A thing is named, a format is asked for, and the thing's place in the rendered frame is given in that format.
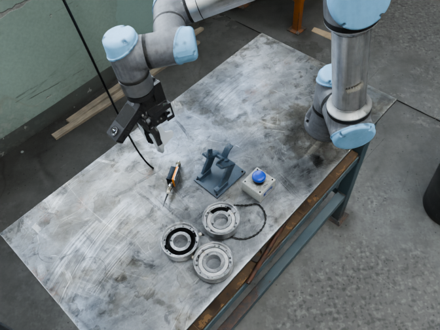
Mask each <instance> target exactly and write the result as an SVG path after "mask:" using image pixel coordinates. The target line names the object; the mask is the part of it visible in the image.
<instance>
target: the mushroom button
mask: <svg viewBox="0 0 440 330"><path fill-rule="evenodd" d="M265 179H266V174H265V173H264V172H263V171H261V170H257V171H255V172H253V174H252V180H254V182H256V183H262V182H263V181H264V180H265Z"/></svg>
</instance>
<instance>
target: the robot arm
mask: <svg viewBox="0 0 440 330"><path fill-rule="evenodd" d="M252 1H254V0H154V1H153V8H152V12H153V32H152V33H146V34H141V35H138V34H137V33H136V31H135V30H134V28H132V27H130V26H124V25H121V26H116V27H113V28H111V29H110V30H108V31H107V32H106V33H105V35H104V36H103V39H102V43H103V47H104V49H105V52H106V54H107V59H108V60H109V62H110V64H111V66H112V68H113V71H114V72H115V75H116V77H117V79H118V81H119V84H120V87H121V88H122V91H123V93H124V95H125V96H126V98H127V100H128V101H127V102H126V103H125V105H124V107H123V108H122V109H121V111H120V113H119V114H118V115H117V117H116V119H115V120H114V122H113V123H112V125H111V126H110V128H109V129H108V131H107V135H108V136H109V137H110V138H111V139H112V140H113V141H114V142H117V143H124V141H125V139H126V138H127V137H128V135H129V133H130V132H131V131H132V129H133V127H134V126H135V125H136V124H137V126H138V128H139V129H140V131H141V133H142V134H143V136H144V138H145V139H146V140H147V142H148V143H151V144H154V145H155V147H156V150H157V151H158V152H160V153H163V152H164V146H165V144H167V142H169V140H170V139H171V138H172V137H173V135H174V132H173V131H172V130H168V131H164V129H163V127H161V126H158V125H159V124H162V123H163V122H165V121H166V120H167V121H169V120H171V119H173V118H174V117H175V115H174V112H173V109H172V105H171V103H170V102H169V101H168V100H167V99H166V97H165V94H164V91H163V88H162V85H161V82H160V81H159V80H156V79H155V78H154V77H153V76H152V75H151V73H150V71H149V70H150V69H155V68H159V67H166V66H170V65H177V64H178V65H182V64H184V63H187V62H192V61H195V60H196V59H197V58H198V49H197V43H196V37H195V34H194V29H193V28H192V27H191V26H187V25H189V24H192V23H195V22H197V21H200V20H203V19H205V18H208V17H210V16H214V15H216V14H219V13H222V12H225V11H227V10H230V9H233V8H235V7H239V6H240V5H244V4H246V3H249V2H252ZM390 1H391V0H323V21H324V24H325V26H326V28H328V29H329V30H330V31H331V64H328V65H325V66H324V67H322V68H321V69H320V70H319V72H318V76H317V77H316V87H315V92H314V99H313V104H312V106H311V107H310V109H309V110H308V112H307V113H306V115H305V118H304V128H305V130H306V131H307V133H308V134H309V135H310V136H312V137H313V138H314V139H316V140H319V141H323V142H333V144H334V146H336V147H338V148H340V149H353V148H356V147H360V146H362V145H365V144H366V143H368V142H369V141H371V140H372V139H373V138H374V136H375V134H376V130H375V125H374V124H373V122H372V120H371V111H372V100H371V98H370V96H369V95H368V94H367V83H368V75H369V59H370V50H371V34H372V28H373V27H375V26H376V25H377V24H378V22H379V20H380V18H381V14H382V13H385V12H386V11H387V9H388V7H389V5H390ZM166 102H167V104H166V105H165V104H163V103H166ZM169 108H170V109H171V111H172V114H171V115H170V116H169V117H168V115H169V114H170V111H169V110H168V109H169Z"/></svg>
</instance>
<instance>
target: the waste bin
mask: <svg viewBox="0 0 440 330"><path fill-rule="evenodd" d="M423 205H424V209H425V211H426V213H427V214H428V215H429V217H430V218H431V219H432V220H433V221H435V222H436V223H437V224H438V225H440V163H439V165H438V167H437V169H436V171H435V173H434V175H433V177H432V179H431V181H430V184H429V185H428V188H427V189H426V192H425V193H424V196H423Z"/></svg>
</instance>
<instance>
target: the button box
mask: <svg viewBox="0 0 440 330"><path fill-rule="evenodd" d="M257 170H261V169H259V168H256V169H254V170H253V171H252V172H251V173H250V174H249V175H248V176H247V177H246V178H245V179H244V180H243V182H242V190H243V191H244V192H245V193H247V194H248V195H250V196H251V197H252V198H254V199H255V200H256V201H258V202H259V203H261V202H262V201H263V200H264V199H265V198H266V197H267V196H268V195H269V194H270V193H271V192H272V191H273V190H274V189H275V184H276V180H275V179H274V178H273V177H271V176H269V175H268V174H267V173H265V174H266V179H265V180H264V181H263V182H262V183H256V182H254V180H252V174H253V172H255V171H257ZM261 171H262V170H261Z"/></svg>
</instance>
